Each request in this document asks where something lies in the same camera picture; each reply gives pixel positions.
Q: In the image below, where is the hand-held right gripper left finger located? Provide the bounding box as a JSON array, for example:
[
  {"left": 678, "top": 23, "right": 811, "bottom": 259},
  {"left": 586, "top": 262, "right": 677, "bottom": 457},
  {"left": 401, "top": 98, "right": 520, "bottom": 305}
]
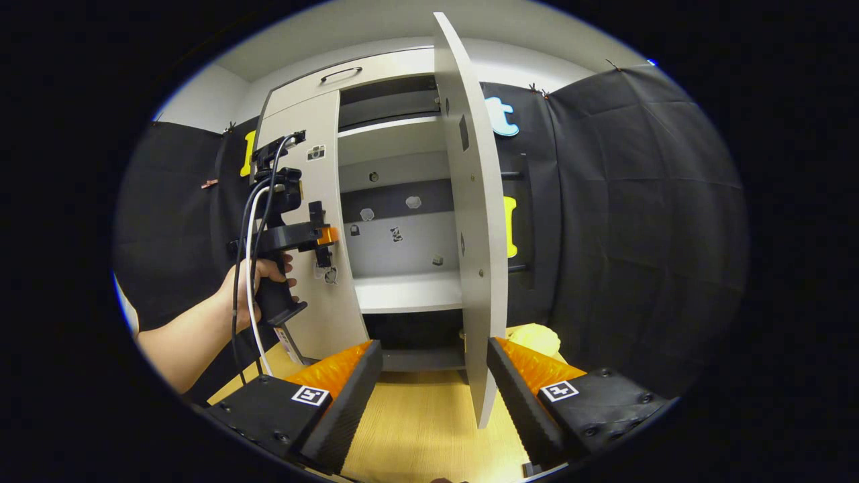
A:
[{"left": 205, "top": 339, "right": 384, "bottom": 476}]

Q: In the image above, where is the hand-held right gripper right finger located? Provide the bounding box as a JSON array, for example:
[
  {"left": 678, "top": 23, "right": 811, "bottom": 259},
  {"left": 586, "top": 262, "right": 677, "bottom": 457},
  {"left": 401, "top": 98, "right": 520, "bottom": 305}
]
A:
[{"left": 487, "top": 337, "right": 672, "bottom": 470}]

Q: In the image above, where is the grey cabinet door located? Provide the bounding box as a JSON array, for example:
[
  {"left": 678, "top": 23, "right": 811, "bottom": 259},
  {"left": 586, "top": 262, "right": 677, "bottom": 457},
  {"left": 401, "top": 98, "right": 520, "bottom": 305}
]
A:
[
  {"left": 255, "top": 91, "right": 370, "bottom": 363},
  {"left": 433, "top": 12, "right": 509, "bottom": 430}
]

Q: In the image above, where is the grey double-door shoe cabinet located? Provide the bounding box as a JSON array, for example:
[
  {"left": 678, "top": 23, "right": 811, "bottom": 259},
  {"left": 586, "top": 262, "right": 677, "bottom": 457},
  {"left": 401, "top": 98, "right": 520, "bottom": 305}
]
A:
[{"left": 252, "top": 12, "right": 538, "bottom": 430}]

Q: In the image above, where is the white cabinet shelf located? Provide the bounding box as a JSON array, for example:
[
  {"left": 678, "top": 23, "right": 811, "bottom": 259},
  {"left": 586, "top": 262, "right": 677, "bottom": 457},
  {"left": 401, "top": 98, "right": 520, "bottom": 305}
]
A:
[
  {"left": 354, "top": 270, "right": 464, "bottom": 315},
  {"left": 338, "top": 115, "right": 444, "bottom": 140}
]

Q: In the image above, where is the grey cabinet top flap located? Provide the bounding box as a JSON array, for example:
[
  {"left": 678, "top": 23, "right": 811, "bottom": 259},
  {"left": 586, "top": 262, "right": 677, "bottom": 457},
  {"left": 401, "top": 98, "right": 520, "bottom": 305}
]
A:
[{"left": 262, "top": 47, "right": 437, "bottom": 118}]

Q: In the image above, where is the yellow ribbed object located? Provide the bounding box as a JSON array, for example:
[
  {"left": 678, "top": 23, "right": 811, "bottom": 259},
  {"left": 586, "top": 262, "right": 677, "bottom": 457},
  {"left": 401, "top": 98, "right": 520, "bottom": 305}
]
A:
[{"left": 508, "top": 323, "right": 562, "bottom": 358}]

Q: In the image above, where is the black backdrop cloth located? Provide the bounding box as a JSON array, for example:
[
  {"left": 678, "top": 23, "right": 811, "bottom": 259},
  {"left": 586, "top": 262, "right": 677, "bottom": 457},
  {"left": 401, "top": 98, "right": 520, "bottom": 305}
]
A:
[{"left": 114, "top": 64, "right": 749, "bottom": 403}]

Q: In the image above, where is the white cable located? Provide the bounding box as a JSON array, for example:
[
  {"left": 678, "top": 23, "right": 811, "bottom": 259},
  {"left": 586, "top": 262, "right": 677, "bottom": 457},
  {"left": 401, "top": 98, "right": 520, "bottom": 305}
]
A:
[{"left": 245, "top": 184, "right": 289, "bottom": 376}]

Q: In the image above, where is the black cable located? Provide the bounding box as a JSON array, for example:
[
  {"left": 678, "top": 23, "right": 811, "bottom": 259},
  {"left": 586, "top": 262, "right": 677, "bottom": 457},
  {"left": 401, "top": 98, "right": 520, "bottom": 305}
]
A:
[{"left": 230, "top": 134, "right": 296, "bottom": 376}]

